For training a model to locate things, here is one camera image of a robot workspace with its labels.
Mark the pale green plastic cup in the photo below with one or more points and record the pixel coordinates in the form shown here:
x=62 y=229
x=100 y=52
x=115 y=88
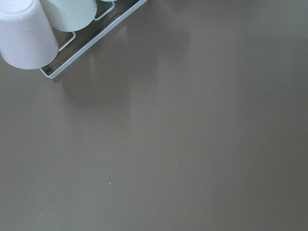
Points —
x=69 y=15

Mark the white wire cup rack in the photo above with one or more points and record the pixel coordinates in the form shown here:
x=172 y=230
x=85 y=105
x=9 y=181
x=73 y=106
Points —
x=74 y=44

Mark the white plastic cup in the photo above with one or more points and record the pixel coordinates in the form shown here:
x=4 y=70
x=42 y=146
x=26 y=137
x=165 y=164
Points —
x=27 y=40

